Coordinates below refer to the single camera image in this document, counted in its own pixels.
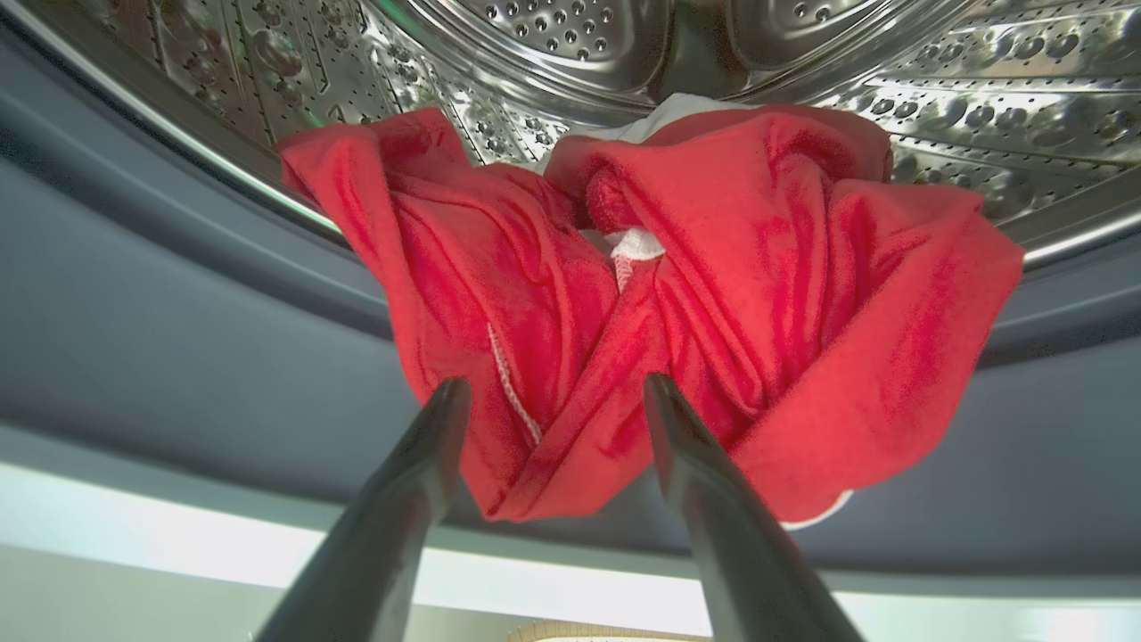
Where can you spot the white washing machine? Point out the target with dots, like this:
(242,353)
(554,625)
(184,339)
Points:
(134,544)

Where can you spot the red and white garment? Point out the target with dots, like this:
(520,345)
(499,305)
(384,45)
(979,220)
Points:
(758,294)

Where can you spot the steel washing machine drum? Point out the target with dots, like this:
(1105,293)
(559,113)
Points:
(980,89)

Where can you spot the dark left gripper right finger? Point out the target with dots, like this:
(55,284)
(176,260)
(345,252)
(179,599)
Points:
(740,553)

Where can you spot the grey rubber door gasket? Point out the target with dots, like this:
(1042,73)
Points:
(178,357)

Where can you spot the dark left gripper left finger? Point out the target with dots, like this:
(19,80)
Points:
(392,535)

